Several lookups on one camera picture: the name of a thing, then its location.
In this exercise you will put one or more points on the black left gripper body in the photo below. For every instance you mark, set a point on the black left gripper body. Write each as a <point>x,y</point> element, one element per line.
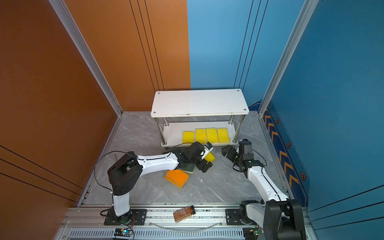
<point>194,161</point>

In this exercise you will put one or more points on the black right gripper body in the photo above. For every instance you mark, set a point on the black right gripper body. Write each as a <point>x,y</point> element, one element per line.
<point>239,159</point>

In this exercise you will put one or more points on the yellow sponge stack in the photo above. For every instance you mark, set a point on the yellow sponge stack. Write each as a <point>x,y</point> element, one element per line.
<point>188,137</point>

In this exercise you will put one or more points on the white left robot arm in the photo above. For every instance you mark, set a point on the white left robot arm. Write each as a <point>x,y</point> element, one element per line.
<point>124,174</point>

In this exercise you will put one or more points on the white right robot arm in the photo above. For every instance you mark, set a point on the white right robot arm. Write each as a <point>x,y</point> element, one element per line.
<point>279,216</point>

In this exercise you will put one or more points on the white two-tier shelf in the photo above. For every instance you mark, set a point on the white two-tier shelf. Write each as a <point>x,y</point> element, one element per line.
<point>176,112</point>

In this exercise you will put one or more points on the green scouring sponge right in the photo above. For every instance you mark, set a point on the green scouring sponge right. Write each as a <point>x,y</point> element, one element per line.
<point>189,169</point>

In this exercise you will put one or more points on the orange sponge stack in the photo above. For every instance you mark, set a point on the orange sponge stack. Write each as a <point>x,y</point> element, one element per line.
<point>177,177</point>

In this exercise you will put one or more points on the brown spice bottle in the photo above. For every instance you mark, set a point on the brown spice bottle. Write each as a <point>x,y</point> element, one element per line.
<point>184,213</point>

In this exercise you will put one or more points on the circuit board right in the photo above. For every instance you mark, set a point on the circuit board right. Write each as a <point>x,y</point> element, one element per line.
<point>256,232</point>

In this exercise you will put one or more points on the green circuit board left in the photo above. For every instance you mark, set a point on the green circuit board left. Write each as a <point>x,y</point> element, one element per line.
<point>123,233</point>

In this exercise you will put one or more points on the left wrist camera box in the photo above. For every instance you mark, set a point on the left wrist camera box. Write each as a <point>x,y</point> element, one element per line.
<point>208,147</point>

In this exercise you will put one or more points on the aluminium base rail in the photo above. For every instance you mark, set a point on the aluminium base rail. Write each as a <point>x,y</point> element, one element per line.
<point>166,222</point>

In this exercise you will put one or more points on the aluminium corner post right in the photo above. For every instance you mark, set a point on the aluminium corner post right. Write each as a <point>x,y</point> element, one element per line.
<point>295,36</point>

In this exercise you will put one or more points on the aluminium corner post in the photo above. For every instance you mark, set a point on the aluminium corner post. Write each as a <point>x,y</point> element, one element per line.
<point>295,36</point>
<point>74,32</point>

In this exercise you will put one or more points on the aluminium corner post left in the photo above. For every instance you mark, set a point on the aluminium corner post left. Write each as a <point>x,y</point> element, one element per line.
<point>74,32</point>

